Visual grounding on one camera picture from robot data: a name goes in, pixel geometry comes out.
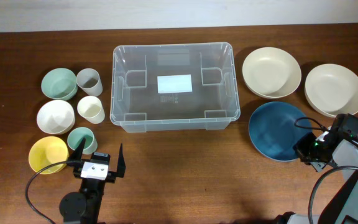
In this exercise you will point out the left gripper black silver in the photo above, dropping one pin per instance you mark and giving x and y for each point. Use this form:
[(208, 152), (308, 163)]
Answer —
[(112, 175)]

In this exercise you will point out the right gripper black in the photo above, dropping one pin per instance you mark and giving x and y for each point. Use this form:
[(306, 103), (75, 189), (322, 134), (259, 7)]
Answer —
[(300, 147)]

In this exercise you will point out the blue plate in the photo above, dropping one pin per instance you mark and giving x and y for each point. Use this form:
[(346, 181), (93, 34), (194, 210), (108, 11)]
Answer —
[(272, 130)]

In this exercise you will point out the yellow bowl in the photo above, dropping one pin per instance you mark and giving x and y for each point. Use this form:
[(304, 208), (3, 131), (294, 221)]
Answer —
[(47, 151)]

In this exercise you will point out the cream plate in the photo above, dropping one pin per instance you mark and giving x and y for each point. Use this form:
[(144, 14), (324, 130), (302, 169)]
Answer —
[(332, 89), (271, 73)]

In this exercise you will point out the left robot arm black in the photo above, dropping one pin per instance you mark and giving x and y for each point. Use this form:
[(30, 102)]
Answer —
[(84, 205)]

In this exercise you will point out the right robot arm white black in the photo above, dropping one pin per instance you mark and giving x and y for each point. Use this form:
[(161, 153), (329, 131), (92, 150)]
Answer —
[(337, 147)]

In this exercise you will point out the clear plastic storage container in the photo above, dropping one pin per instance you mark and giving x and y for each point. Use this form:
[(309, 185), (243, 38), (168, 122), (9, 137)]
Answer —
[(136, 105)]

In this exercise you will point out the white label in container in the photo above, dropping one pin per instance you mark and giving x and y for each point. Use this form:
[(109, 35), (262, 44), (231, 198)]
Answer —
[(174, 84)]

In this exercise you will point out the green cup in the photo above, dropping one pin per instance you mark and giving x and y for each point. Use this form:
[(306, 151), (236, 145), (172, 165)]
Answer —
[(76, 136)]

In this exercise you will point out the cream cup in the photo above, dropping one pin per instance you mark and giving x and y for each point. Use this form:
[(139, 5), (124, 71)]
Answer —
[(91, 109)]

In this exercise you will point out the white bowl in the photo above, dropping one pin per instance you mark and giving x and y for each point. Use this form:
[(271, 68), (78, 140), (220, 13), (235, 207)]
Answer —
[(56, 117)]

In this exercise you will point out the grey cup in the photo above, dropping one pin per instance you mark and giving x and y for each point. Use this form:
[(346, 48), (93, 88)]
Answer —
[(89, 81)]

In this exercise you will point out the green bowl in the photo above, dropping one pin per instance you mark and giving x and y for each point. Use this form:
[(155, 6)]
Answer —
[(59, 84)]

